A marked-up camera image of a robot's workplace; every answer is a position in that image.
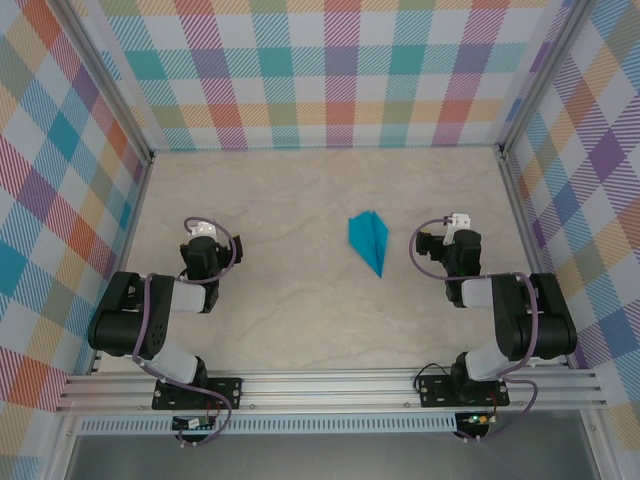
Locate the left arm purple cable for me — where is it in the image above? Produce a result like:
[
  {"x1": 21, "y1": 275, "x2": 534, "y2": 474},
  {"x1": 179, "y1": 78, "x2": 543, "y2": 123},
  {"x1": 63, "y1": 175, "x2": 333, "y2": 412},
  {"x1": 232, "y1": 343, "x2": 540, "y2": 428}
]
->
[{"x1": 132, "y1": 216, "x2": 237, "y2": 448}]

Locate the silver metal bracket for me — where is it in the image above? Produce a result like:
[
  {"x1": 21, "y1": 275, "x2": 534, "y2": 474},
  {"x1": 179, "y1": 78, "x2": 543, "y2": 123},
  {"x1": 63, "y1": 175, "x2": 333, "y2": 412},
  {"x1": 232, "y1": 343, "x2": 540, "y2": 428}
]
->
[{"x1": 442, "y1": 212, "x2": 472, "y2": 246}]

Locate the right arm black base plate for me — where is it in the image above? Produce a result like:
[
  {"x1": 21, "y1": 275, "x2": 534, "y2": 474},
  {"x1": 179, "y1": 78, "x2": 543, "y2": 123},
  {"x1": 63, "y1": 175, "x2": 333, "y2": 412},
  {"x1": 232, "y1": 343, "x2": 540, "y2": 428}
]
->
[{"x1": 417, "y1": 374, "x2": 511, "y2": 409}]

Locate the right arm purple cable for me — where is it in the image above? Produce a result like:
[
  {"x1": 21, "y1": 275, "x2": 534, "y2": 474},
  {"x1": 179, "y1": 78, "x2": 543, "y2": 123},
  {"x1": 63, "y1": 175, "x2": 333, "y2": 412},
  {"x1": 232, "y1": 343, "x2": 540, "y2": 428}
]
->
[{"x1": 409, "y1": 217, "x2": 544, "y2": 444}]

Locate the aluminium side rail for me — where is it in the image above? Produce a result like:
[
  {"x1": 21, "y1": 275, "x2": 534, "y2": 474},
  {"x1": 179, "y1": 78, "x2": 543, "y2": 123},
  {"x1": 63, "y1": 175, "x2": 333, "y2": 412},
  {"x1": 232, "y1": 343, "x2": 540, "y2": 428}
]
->
[
  {"x1": 87, "y1": 152, "x2": 156, "y2": 376},
  {"x1": 497, "y1": 144, "x2": 574, "y2": 371}
]

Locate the slotted white cable duct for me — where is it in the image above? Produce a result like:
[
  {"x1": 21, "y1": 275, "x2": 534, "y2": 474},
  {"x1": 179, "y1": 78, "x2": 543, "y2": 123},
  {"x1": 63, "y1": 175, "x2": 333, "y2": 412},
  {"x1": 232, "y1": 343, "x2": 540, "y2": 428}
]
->
[{"x1": 74, "y1": 413, "x2": 469, "y2": 435}]

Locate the aluminium frame post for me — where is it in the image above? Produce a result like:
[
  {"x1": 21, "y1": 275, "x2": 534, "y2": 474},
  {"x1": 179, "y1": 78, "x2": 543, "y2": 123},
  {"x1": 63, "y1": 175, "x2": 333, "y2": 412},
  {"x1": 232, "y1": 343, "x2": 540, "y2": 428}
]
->
[
  {"x1": 497, "y1": 0, "x2": 594, "y2": 159},
  {"x1": 49, "y1": 0, "x2": 156, "y2": 166}
]

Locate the small black circuit board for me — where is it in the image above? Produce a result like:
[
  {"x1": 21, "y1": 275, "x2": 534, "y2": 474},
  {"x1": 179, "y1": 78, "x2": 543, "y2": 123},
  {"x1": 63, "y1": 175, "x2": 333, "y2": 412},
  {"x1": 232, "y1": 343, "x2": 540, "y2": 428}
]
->
[{"x1": 171, "y1": 415, "x2": 216, "y2": 431}]

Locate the long aluminium mounting rail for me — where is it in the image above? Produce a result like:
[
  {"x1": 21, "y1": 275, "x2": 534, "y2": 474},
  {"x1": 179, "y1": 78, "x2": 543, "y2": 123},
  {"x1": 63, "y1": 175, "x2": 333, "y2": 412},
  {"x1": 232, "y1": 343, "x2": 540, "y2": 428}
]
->
[{"x1": 54, "y1": 367, "x2": 609, "y2": 414}]

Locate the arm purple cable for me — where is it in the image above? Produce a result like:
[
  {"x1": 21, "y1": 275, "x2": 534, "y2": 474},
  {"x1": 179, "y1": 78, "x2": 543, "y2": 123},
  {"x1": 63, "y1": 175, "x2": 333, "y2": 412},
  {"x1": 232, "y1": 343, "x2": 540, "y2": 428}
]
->
[
  {"x1": 132, "y1": 216, "x2": 237, "y2": 448},
  {"x1": 409, "y1": 217, "x2": 544, "y2": 444}
]

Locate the blue paper sheet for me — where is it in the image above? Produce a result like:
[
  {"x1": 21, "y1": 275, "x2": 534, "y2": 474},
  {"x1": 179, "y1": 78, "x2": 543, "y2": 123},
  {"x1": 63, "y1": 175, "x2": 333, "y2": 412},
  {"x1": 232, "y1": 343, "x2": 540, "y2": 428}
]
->
[{"x1": 347, "y1": 210, "x2": 390, "y2": 279}]

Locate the grey metal panel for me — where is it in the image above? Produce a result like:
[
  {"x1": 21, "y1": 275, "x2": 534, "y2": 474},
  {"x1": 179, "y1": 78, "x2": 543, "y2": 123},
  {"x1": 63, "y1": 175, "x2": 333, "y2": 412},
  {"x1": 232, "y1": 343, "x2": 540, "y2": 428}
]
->
[{"x1": 64, "y1": 432, "x2": 601, "y2": 480}]

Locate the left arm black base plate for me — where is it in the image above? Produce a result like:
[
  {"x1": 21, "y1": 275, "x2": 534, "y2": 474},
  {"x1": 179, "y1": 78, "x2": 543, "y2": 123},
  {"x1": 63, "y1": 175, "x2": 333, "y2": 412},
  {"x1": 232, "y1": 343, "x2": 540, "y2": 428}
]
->
[{"x1": 152, "y1": 377, "x2": 244, "y2": 411}]

